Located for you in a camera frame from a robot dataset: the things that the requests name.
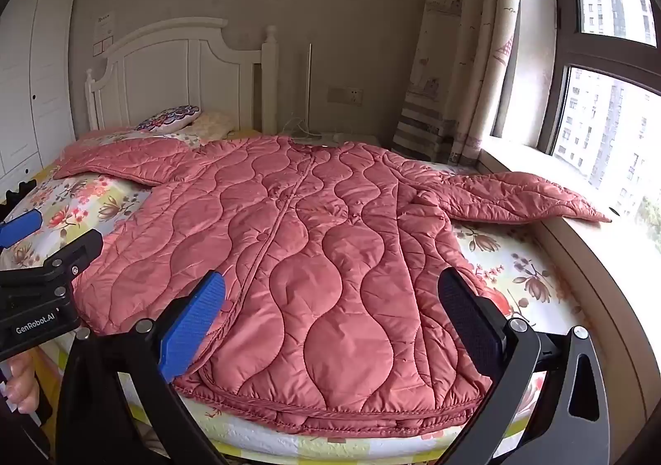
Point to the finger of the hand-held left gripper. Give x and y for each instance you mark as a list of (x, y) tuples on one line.
[(77, 251), (20, 228)]

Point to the white nightstand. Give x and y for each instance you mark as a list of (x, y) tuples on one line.
[(356, 140)]

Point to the cream pillow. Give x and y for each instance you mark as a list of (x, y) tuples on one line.
[(217, 124)]

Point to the pink quilted jacket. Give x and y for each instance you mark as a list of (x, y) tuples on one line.
[(310, 238)]

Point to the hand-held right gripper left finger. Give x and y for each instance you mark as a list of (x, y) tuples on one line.
[(192, 325)]

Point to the white wardrobe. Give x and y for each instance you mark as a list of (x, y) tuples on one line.
[(31, 83)]

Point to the printed beige curtain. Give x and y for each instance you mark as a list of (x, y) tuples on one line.
[(454, 57)]

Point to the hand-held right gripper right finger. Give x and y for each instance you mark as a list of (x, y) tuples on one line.
[(472, 320)]

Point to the white wooden headboard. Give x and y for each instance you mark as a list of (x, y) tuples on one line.
[(155, 67)]

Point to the beige window sill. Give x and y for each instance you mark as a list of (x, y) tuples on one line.
[(609, 258)]

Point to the dark framed window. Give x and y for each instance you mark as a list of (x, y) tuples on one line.
[(594, 47)]

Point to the patterned embroidered pillow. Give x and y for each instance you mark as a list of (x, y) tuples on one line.
[(168, 118)]

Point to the person's left hand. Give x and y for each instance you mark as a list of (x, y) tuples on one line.
[(23, 385)]

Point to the paper notice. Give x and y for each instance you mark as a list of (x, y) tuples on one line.
[(103, 31)]

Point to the yellow pillow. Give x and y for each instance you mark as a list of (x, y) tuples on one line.
[(242, 133)]

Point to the wall socket plate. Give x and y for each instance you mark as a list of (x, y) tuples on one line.
[(345, 95)]

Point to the floral bed sheet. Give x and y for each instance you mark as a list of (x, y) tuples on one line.
[(77, 201)]

